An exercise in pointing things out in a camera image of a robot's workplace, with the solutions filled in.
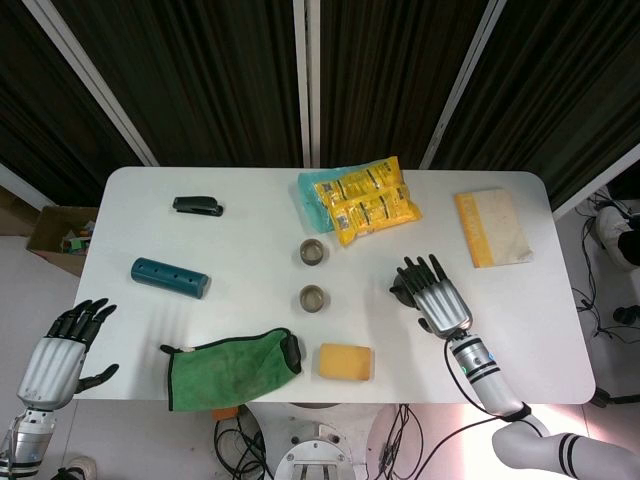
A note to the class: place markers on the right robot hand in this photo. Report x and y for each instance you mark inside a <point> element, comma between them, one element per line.
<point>442,305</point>

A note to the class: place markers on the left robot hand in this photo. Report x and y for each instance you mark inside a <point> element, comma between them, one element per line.
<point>52,360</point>

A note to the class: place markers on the black teapot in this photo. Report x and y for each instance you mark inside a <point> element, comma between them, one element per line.
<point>400,293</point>

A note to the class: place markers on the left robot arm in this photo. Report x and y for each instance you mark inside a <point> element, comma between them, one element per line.
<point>25,440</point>

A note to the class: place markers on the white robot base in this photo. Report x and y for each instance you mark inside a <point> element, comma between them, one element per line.
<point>315,450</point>

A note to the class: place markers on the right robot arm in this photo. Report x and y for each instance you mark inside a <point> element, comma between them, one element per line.
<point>485,370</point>

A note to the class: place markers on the dark ceramic cup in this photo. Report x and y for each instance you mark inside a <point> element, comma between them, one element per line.
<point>314,252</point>
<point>315,299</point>

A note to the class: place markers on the yellow and white book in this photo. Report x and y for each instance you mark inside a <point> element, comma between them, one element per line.
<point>495,227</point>

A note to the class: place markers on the black and white sneaker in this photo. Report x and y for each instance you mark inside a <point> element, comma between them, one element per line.
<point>80,467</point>

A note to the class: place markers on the yellow sponge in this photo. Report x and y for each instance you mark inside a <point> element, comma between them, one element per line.
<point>346,361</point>

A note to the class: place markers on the yellow snack bag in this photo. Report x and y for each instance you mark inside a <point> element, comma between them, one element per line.
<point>370,205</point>

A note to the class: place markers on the cardboard box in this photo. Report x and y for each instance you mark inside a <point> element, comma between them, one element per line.
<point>55,235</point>

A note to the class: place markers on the teal plastic tube with holes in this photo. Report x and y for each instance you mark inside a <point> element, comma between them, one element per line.
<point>170,277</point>

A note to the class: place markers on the teal plastic bag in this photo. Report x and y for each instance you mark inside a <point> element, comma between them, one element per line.
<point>307,200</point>

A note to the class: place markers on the green cloth with black trim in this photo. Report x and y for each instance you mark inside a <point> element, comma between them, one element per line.
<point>225,372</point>

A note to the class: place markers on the orange object under table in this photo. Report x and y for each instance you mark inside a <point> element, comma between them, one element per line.
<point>225,414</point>

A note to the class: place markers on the small black floor object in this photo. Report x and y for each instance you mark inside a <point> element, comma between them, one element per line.
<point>627,315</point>

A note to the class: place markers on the white and black device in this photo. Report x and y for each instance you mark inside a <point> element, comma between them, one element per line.
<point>612,230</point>

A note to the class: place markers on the black stapler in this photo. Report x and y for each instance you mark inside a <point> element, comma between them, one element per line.
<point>197,206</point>

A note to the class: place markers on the dark pleated curtain panel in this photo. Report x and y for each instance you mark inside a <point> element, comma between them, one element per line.
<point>390,75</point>
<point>200,75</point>
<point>575,75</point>
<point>50,110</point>

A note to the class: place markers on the white partition post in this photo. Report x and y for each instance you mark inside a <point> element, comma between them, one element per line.
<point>306,85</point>
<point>462,85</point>
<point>595,185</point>
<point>100,85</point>
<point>20,184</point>

